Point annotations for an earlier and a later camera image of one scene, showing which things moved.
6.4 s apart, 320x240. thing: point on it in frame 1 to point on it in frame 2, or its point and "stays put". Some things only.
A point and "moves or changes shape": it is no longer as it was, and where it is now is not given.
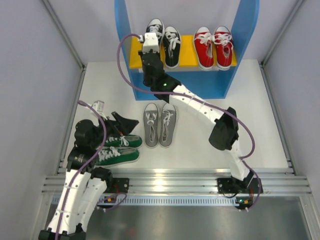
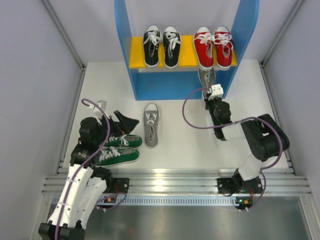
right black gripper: [150, 56] to [210, 103]
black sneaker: [171, 47] stays put
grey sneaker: [151, 113] stays put
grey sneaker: [168, 117] to [207, 78]
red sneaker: [203, 42] stays put
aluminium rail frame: [274, 181] stays put
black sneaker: [156, 26] moves or changes shape
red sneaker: [223, 39] stays put
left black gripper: [113, 125] stays put
